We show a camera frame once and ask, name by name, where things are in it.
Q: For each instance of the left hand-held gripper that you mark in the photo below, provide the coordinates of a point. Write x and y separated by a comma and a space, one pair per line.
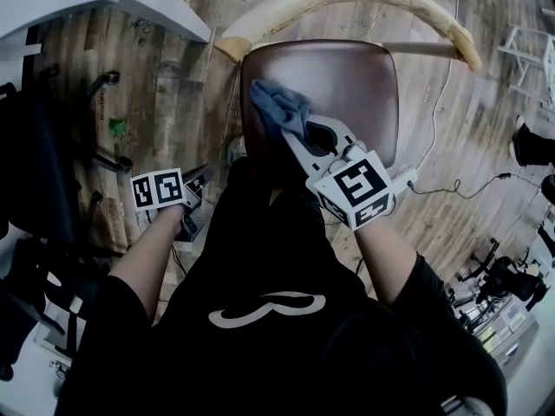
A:
158, 189

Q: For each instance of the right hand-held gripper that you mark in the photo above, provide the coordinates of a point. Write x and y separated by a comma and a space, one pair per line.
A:
355, 189

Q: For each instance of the blue-grey wiping cloth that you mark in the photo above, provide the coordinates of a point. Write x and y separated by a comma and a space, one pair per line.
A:
277, 106

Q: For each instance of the wooden chair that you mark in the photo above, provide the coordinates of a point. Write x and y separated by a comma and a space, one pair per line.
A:
347, 85

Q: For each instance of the person's left forearm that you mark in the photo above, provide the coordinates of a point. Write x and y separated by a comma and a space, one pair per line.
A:
143, 267

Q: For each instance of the person's right forearm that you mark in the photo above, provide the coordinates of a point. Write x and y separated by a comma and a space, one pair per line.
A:
386, 262

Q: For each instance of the black office chair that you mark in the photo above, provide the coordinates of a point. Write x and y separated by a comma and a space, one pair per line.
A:
30, 301
39, 154

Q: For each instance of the person's grey shoe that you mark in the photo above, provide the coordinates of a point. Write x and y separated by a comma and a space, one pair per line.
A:
236, 150

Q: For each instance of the person's black trousers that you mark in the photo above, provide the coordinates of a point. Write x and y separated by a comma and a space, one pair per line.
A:
269, 241

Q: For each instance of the green scrap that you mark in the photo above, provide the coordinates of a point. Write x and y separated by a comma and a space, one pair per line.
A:
118, 127

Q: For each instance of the black wheeled equipment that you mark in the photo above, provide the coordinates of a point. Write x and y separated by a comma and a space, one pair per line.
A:
503, 280

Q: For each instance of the person's black shirt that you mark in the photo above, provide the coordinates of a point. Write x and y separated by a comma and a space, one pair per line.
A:
282, 362

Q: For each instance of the white stool patterned top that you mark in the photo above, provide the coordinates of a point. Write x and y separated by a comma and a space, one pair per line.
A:
524, 54

